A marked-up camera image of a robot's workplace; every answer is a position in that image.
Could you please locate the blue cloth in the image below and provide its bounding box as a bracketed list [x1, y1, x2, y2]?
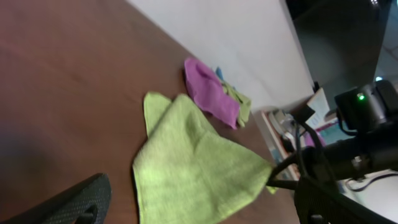
[215, 67, 224, 82]

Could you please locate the large purple cloth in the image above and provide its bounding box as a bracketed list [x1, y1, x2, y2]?
[184, 58, 239, 129]

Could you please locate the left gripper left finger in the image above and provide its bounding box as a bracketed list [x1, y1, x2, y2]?
[2, 173, 112, 224]

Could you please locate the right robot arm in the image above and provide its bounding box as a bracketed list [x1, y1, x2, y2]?
[267, 80, 397, 190]

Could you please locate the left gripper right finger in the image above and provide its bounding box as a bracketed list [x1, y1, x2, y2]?
[294, 177, 395, 224]

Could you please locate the green cloth in pile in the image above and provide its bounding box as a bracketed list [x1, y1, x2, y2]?
[221, 81, 251, 128]

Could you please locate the right black cable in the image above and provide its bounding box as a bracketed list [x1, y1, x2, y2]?
[290, 104, 326, 180]

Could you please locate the green cloth with label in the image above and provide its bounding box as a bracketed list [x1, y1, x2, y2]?
[132, 92, 272, 224]

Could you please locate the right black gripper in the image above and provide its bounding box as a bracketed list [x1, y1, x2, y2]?
[267, 146, 338, 190]

